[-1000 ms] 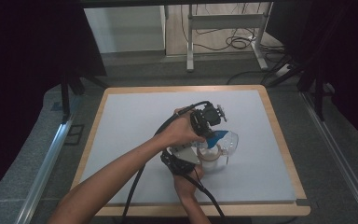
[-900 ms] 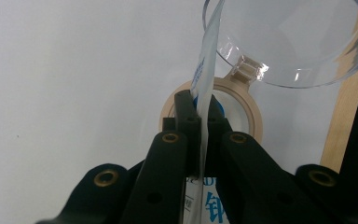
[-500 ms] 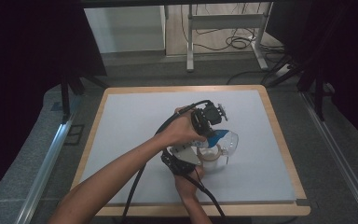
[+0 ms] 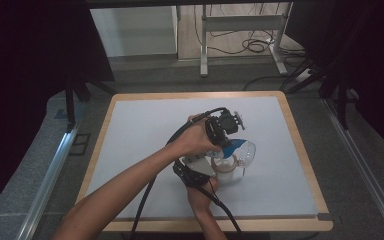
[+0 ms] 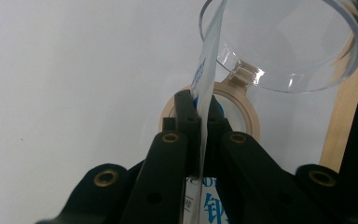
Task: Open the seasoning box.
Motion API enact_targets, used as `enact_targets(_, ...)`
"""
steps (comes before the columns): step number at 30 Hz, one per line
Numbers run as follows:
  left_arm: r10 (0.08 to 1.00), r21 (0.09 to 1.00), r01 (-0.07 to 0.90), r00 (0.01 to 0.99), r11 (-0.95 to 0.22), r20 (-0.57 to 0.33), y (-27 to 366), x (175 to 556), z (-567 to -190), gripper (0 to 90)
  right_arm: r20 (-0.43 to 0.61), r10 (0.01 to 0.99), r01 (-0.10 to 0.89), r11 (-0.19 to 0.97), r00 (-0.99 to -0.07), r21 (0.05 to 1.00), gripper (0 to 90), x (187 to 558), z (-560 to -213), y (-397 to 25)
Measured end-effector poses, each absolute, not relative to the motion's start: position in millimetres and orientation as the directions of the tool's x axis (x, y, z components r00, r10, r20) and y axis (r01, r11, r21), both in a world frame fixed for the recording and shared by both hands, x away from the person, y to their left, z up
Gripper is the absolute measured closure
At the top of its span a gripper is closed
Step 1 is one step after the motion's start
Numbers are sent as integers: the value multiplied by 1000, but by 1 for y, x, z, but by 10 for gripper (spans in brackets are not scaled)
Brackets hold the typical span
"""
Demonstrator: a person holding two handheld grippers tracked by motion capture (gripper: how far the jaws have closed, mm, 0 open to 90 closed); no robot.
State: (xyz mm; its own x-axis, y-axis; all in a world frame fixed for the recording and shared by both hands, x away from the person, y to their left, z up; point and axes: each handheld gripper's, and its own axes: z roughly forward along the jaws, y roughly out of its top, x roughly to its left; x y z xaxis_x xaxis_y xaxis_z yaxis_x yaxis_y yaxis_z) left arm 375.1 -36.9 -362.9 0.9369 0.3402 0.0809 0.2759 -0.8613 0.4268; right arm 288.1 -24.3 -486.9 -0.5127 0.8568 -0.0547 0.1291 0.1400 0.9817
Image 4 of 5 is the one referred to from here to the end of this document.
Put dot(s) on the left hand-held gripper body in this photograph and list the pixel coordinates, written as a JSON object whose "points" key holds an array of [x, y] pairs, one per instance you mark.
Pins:
{"points": [[223, 125]]}

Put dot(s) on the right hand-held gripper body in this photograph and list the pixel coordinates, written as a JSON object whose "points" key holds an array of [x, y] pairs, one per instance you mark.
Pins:
{"points": [[195, 170]]}

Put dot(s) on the blue and white milk carton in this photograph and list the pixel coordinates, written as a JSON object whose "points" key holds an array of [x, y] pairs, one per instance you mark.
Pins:
{"points": [[235, 146]]}

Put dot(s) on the glass pitcher with wooden collar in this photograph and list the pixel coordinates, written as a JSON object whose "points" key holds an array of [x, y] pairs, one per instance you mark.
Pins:
{"points": [[226, 173]]}

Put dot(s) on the person's right hand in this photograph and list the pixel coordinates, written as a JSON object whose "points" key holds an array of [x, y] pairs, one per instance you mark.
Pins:
{"points": [[201, 198]]}

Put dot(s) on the person's left hand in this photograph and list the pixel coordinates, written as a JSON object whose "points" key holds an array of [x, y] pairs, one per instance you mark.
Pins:
{"points": [[195, 140]]}

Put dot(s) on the white power strip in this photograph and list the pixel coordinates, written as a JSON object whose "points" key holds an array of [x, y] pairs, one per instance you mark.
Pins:
{"points": [[302, 77]]}

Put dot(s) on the black metal stand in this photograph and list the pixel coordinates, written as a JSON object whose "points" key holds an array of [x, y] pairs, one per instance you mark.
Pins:
{"points": [[70, 106], [341, 100]]}

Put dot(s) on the black table corner clamp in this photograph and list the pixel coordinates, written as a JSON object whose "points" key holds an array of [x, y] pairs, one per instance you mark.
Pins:
{"points": [[325, 217]]}

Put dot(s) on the white cabinet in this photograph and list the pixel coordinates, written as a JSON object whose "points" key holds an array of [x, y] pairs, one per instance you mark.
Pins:
{"points": [[133, 30]]}

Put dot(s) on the dark curtain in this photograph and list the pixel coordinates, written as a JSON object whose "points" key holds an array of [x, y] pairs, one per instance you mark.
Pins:
{"points": [[20, 66], [380, 66]]}

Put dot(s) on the white metal desk frame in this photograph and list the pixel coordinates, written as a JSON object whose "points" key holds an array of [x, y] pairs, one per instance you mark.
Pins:
{"points": [[240, 23]]}

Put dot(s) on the aluminium floor rail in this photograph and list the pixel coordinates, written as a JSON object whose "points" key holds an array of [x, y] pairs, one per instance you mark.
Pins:
{"points": [[46, 186], [363, 170]]}

